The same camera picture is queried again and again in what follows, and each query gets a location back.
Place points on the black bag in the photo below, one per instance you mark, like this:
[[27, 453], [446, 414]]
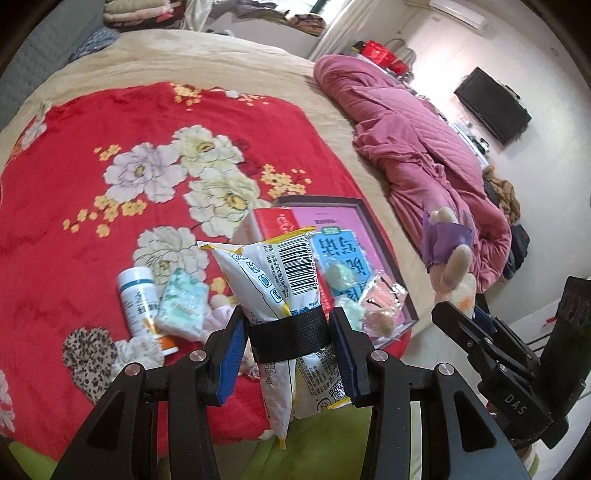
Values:
[[517, 249]]

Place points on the leopard print scrunchie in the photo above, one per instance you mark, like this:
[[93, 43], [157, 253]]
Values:
[[90, 364]]

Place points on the red tissue pack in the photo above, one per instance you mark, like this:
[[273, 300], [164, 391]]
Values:
[[272, 221]]

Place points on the grey quilted headboard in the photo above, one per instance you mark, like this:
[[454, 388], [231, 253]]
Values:
[[37, 46]]

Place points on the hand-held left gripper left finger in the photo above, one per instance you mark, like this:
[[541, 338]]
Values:
[[231, 355]]

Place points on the pink quilt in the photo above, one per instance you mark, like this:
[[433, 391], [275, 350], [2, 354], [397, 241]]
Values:
[[406, 138]]

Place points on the white curtain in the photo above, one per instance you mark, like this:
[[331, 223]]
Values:
[[337, 27], [193, 14]]

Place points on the red gift bag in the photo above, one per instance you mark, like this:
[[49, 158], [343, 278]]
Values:
[[399, 63], [376, 51]]

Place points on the white air conditioner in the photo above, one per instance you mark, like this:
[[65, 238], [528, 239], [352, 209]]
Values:
[[457, 11]]

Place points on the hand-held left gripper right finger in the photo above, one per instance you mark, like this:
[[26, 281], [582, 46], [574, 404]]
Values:
[[344, 355]]

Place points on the pink striped packet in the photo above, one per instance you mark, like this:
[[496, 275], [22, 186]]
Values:
[[385, 288]]

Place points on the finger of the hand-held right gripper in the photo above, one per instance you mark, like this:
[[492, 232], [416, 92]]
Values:
[[461, 325], [484, 318]]

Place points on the pile of folded blankets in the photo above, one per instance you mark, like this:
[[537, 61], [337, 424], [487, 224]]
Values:
[[138, 14]]

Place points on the white metal rack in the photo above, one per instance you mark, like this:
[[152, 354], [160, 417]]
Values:
[[408, 46]]

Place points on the clear bag of pink puffs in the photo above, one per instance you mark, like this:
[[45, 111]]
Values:
[[378, 323]]

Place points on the clothes on window sill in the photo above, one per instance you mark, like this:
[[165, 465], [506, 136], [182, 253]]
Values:
[[304, 21]]

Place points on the beige round bed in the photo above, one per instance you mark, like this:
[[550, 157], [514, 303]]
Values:
[[207, 55]]

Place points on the black elastic band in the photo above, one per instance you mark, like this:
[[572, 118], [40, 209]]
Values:
[[291, 337]]

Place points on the white television cabinet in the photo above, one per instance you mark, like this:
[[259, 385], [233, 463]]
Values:
[[471, 141]]

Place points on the cream plush toy purple dress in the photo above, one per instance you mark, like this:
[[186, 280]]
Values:
[[448, 240]]

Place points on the brown clothes pile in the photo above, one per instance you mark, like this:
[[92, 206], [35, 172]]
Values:
[[503, 191]]

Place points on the green floor mat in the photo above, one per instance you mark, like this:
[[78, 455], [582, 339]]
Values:
[[332, 452]]

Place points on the black wall television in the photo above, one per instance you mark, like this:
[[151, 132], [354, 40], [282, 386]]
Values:
[[494, 106]]

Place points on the red floral blanket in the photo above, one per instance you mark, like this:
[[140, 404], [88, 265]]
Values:
[[69, 230]]

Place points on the white and yellow snack packet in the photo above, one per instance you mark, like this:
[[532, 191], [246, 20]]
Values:
[[258, 277]]

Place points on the small green-white tissue pack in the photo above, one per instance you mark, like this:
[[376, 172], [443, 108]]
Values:
[[182, 300]]

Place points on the blue patterned pillow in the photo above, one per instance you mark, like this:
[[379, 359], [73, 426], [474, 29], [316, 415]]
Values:
[[94, 41]]

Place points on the white floral scrunchie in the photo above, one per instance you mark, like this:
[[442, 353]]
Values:
[[138, 350]]

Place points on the white bottle with orange base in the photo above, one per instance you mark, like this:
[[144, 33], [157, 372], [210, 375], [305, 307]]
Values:
[[138, 300]]

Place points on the grey tray with pink print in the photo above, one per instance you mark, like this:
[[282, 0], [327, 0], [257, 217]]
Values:
[[341, 217]]

